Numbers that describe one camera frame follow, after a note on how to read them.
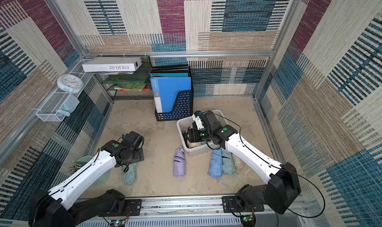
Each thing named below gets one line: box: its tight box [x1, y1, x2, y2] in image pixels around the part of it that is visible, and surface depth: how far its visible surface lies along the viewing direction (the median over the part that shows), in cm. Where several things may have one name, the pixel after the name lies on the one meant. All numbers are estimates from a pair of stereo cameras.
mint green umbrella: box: [122, 162, 137, 186], surface depth 81 cm
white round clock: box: [56, 73, 85, 94], surface depth 76 cm
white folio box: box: [81, 56, 143, 73], surface depth 81 cm
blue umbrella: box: [208, 149, 225, 179], surface depth 86 cm
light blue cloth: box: [56, 93, 81, 117], surface depth 70 cm
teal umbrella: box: [221, 147, 237, 175], surface depth 86 cm
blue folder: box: [150, 76, 192, 114], surface depth 93 cm
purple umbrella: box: [173, 144, 186, 178], surface depth 86 cm
